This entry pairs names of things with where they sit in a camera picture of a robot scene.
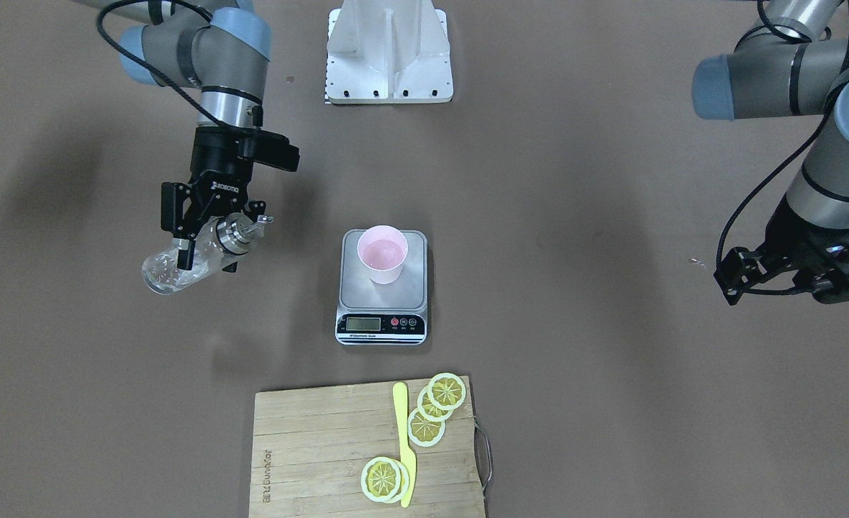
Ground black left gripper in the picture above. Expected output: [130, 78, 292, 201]
[714, 196, 843, 306]

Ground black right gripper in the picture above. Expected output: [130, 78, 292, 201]
[161, 127, 268, 273]

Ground glass sauce bottle metal spout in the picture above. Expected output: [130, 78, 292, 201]
[141, 213, 274, 295]

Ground pink plastic cup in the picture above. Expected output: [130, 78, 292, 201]
[356, 225, 409, 285]

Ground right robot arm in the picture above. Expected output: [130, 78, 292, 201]
[88, 1, 300, 291]

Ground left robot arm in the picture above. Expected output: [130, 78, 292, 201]
[691, 1, 849, 305]

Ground silver kitchen scale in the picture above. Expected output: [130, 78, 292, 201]
[335, 229, 429, 345]

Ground bamboo cutting board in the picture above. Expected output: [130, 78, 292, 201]
[249, 381, 491, 517]

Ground yellow plastic knife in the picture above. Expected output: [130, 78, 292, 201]
[392, 381, 417, 508]

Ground middle lemon slice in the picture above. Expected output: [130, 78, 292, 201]
[416, 387, 453, 422]

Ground lemon slice by knife blade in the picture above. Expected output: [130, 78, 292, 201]
[360, 456, 411, 504]

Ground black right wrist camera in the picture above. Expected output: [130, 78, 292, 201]
[237, 130, 300, 173]

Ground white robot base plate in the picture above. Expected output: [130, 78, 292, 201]
[324, 1, 454, 105]

